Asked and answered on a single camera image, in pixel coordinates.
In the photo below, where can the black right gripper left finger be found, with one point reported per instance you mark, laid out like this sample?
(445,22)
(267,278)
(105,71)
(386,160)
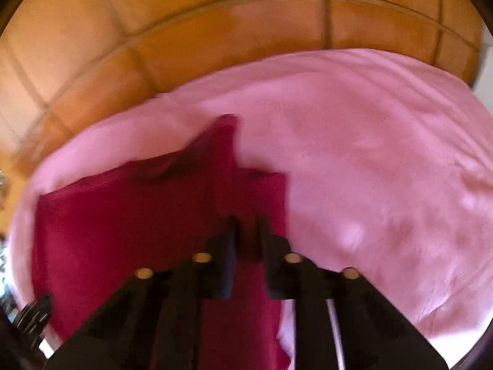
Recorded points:
(154,322)

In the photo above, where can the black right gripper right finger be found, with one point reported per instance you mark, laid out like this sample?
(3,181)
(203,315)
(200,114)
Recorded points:
(341,321)

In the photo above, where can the dark red garment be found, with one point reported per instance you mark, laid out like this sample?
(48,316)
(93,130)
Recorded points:
(93,235)

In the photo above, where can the pink bedspread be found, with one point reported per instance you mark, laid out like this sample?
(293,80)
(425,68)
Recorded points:
(388,164)

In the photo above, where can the wooden wardrobe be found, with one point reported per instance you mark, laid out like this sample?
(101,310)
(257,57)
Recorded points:
(66,64)

